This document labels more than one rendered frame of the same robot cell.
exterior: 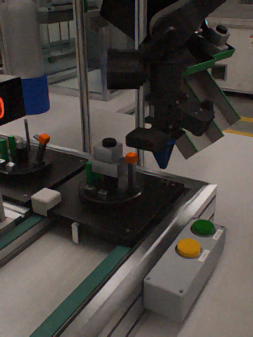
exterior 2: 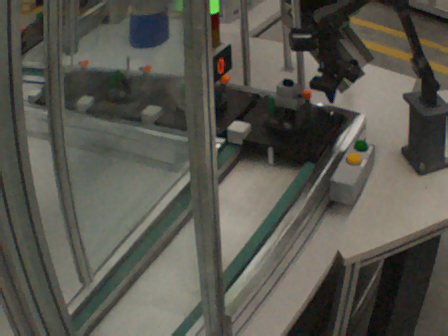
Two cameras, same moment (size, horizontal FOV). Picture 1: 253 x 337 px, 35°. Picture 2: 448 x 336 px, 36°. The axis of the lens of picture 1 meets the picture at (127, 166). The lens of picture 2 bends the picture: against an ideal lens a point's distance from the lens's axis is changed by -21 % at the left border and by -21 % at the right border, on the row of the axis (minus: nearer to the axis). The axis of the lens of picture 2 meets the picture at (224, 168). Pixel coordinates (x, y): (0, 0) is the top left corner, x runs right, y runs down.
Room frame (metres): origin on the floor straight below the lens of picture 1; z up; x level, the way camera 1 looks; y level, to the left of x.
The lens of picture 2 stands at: (-1.09, 0.32, 2.01)
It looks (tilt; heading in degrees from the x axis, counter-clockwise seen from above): 32 degrees down; 356
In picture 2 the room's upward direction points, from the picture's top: 3 degrees counter-clockwise
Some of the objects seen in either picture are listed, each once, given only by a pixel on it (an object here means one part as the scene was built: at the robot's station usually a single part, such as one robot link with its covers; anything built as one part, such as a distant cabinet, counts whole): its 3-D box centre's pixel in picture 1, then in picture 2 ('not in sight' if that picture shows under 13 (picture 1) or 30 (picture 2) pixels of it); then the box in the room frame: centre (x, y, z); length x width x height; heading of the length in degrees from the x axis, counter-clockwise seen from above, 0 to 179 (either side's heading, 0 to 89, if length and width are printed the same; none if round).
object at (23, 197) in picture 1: (21, 151); (199, 91); (0.87, 0.25, 1.01); 0.24 x 0.24 x 0.13; 59
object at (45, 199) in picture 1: (46, 202); (238, 133); (0.71, 0.17, 0.97); 0.05 x 0.05 x 0.04; 59
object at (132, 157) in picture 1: (128, 170); (304, 103); (0.72, 0.00, 1.04); 0.04 x 0.02 x 0.08; 59
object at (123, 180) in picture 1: (111, 189); (290, 119); (0.74, 0.04, 0.98); 0.14 x 0.14 x 0.02
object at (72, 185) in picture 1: (111, 197); (290, 126); (0.74, 0.04, 0.96); 0.24 x 0.24 x 0.02; 59
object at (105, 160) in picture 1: (105, 155); (284, 92); (0.74, 0.05, 1.06); 0.08 x 0.04 x 0.07; 60
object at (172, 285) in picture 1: (187, 263); (353, 170); (0.56, -0.11, 0.93); 0.21 x 0.07 x 0.06; 149
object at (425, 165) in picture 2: not in sight; (428, 131); (0.69, -0.41, 0.96); 0.15 x 0.15 x 0.20; 13
